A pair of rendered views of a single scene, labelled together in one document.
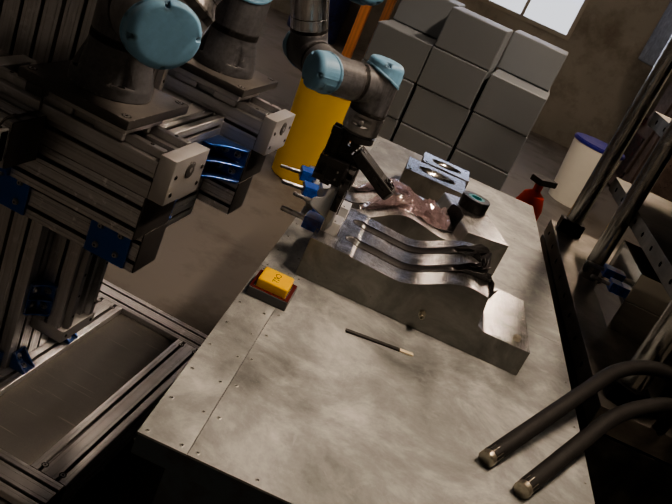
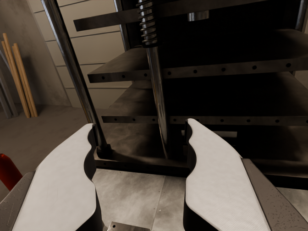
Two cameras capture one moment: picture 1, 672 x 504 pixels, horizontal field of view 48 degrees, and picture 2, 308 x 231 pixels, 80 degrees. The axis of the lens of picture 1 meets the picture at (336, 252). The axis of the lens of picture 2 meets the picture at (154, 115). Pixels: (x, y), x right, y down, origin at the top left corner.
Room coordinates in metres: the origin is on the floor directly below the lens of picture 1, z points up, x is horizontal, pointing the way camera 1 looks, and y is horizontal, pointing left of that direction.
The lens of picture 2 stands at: (2.06, 0.04, 1.52)
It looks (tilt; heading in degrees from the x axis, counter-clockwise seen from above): 29 degrees down; 289
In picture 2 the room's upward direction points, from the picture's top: 10 degrees counter-clockwise
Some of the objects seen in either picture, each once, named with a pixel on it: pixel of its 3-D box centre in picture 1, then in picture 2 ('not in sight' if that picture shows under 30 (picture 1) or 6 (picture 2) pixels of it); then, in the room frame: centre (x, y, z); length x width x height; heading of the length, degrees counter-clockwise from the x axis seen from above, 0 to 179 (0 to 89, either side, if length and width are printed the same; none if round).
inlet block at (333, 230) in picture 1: (309, 220); not in sight; (1.49, 0.08, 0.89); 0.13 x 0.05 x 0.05; 89
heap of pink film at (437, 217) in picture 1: (407, 199); not in sight; (1.89, -0.11, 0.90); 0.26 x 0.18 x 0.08; 106
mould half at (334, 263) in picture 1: (423, 274); not in sight; (1.53, -0.19, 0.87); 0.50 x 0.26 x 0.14; 89
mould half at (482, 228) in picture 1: (401, 213); not in sight; (1.89, -0.12, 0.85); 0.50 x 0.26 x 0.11; 106
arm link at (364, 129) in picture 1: (362, 123); not in sight; (1.49, 0.06, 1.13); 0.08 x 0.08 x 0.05
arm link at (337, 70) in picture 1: (331, 72); not in sight; (1.44, 0.15, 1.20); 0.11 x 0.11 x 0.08; 38
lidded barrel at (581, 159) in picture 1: (584, 173); not in sight; (6.71, -1.70, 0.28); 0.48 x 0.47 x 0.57; 172
